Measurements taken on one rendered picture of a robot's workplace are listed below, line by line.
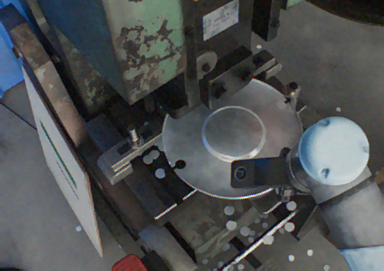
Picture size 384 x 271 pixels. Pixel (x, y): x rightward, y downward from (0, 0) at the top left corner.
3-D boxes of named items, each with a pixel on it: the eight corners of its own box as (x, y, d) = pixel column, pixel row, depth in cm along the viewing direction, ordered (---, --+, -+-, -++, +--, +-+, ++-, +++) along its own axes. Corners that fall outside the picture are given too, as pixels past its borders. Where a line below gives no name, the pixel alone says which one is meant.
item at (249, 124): (329, 149, 80) (331, 147, 79) (213, 227, 73) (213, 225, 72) (248, 59, 94) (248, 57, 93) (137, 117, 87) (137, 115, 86)
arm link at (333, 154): (328, 201, 40) (292, 130, 42) (306, 206, 50) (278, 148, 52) (388, 167, 40) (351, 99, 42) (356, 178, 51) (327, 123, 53)
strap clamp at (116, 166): (174, 143, 91) (170, 117, 83) (112, 185, 87) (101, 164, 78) (159, 125, 94) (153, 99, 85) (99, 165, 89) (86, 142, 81)
